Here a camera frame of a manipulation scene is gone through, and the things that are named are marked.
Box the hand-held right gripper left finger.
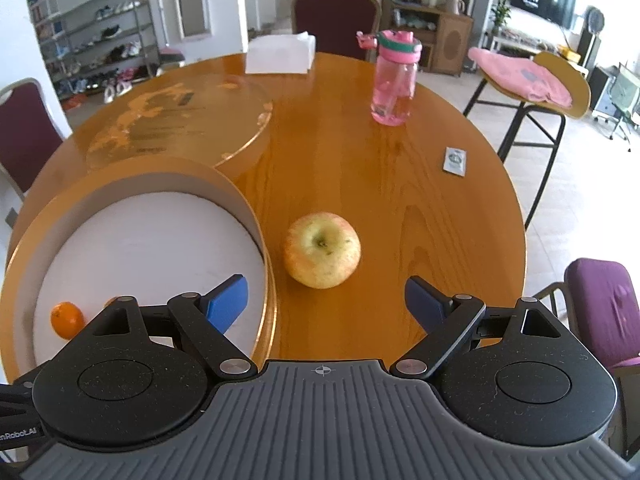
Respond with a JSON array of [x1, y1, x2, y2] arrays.
[[66, 274, 259, 380]]

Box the round glass turntable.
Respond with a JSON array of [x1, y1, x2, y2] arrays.
[[85, 71, 275, 173]]

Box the yellow-red apple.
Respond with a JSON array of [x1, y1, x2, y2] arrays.
[[283, 212, 362, 290]]

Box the wooden cabinet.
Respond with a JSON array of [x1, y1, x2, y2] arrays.
[[381, 0, 475, 78]]

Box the orange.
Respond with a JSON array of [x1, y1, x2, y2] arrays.
[[50, 302, 86, 341]]

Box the mesh office chair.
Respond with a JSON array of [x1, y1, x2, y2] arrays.
[[592, 62, 640, 142]]

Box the wooden bar stool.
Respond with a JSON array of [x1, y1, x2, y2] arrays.
[[462, 50, 592, 231]]

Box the purple padded chair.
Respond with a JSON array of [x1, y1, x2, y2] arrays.
[[532, 258, 640, 461]]

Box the pink water bottle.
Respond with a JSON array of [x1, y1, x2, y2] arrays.
[[356, 30, 423, 127]]

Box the green potted plant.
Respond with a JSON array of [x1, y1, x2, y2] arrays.
[[492, 0, 512, 36]]

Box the standing fan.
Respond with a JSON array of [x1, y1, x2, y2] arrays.
[[580, 6, 607, 68]]

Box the white tissue pack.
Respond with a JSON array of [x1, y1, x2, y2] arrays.
[[244, 31, 317, 75]]

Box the round wooden desktop table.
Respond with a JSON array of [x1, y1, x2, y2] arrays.
[[5, 51, 530, 377]]

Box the grey tall speaker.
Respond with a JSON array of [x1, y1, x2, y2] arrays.
[[461, 0, 495, 52]]

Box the maroon chair silver frame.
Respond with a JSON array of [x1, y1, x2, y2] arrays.
[[0, 78, 68, 206]]

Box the maroon chair gold frame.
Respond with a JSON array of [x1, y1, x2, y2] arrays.
[[291, 0, 381, 63]]

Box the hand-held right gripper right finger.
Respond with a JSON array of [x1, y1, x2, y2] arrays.
[[389, 276, 577, 379]]

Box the round wooden tray white inside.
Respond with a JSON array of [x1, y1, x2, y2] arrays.
[[2, 156, 277, 386]]

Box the small grey sachet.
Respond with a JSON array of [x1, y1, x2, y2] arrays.
[[442, 146, 468, 177]]

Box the pink cloth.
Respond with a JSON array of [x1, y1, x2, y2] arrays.
[[467, 47, 573, 108]]

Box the metal shoe rack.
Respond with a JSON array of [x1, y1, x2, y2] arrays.
[[30, 0, 162, 102]]

